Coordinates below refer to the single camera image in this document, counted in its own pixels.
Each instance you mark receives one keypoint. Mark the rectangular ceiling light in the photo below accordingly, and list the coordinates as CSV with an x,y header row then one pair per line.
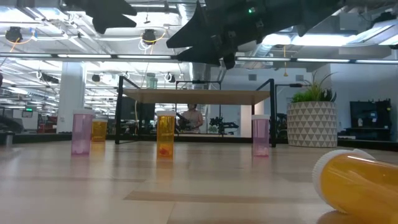
x,y
323,41
379,34

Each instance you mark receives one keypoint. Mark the large orange pill bottle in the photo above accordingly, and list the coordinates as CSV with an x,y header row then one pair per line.
x,y
357,186

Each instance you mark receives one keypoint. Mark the black ceiling dome device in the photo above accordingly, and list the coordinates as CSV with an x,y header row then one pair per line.
x,y
149,35
13,33

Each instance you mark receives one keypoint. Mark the black aluminium rig frame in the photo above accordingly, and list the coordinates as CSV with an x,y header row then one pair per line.
x,y
46,138

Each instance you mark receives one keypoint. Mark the potted succulent patterned pot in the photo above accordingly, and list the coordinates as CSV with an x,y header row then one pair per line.
x,y
311,124

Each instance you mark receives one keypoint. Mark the green exit sign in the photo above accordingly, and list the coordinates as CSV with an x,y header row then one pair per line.
x,y
29,109

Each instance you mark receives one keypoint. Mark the short orange pill bottle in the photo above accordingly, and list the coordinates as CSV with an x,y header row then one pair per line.
x,y
100,132

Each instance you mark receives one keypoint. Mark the red tool cabinet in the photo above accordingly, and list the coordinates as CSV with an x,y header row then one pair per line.
x,y
49,124

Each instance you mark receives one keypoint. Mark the silver spiral ceiling duct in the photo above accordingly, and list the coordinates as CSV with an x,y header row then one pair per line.
x,y
183,14

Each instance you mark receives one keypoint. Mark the black track light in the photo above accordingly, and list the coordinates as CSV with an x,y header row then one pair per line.
x,y
49,77

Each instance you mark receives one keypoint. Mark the long linear ceiling light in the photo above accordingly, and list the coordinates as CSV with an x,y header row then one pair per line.
x,y
84,56

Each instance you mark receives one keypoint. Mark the white building column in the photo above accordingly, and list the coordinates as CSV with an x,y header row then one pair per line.
x,y
71,93

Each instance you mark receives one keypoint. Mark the small hanging ceiling sensor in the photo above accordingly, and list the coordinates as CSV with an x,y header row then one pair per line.
x,y
147,21

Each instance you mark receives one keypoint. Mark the person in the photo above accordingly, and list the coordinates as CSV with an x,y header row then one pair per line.
x,y
195,119

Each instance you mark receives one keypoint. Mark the grey metal post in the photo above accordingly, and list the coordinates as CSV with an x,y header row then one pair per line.
x,y
8,139

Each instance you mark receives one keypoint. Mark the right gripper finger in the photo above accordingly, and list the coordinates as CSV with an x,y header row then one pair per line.
x,y
196,31
214,53

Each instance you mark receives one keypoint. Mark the wooden shelf black frame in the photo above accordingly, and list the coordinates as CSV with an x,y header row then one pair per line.
x,y
196,97

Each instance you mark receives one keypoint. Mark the dark cabinet with monitor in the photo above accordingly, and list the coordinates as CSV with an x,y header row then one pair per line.
x,y
370,118

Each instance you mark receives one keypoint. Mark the pink pill bottle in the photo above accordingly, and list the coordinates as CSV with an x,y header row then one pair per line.
x,y
260,137
81,133

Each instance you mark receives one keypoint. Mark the green pill bottle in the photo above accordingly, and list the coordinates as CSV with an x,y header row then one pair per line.
x,y
152,82

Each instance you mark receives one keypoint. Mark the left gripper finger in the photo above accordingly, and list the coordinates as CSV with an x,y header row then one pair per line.
x,y
109,21
119,7

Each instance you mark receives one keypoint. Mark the wall vent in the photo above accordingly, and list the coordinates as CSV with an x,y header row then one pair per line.
x,y
252,77
299,77

